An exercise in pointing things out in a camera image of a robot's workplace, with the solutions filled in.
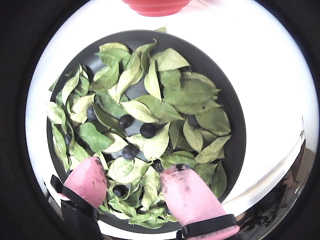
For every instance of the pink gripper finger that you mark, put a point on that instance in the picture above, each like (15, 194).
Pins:
(190, 197)
(85, 180)

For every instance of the dark blueberry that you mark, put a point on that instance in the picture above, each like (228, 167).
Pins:
(126, 121)
(119, 190)
(148, 130)
(129, 152)

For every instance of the dark grey round bowl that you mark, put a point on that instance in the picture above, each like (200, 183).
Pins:
(225, 75)

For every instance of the green dried leaf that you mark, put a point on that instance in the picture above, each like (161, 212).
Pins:
(93, 137)
(127, 170)
(138, 111)
(152, 80)
(128, 75)
(107, 75)
(212, 150)
(152, 143)
(56, 113)
(170, 80)
(170, 60)
(190, 96)
(218, 181)
(212, 121)
(192, 136)
(113, 51)

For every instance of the white flat board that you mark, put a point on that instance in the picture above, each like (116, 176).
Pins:
(262, 87)

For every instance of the red plastic cup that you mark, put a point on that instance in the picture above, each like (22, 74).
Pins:
(155, 6)

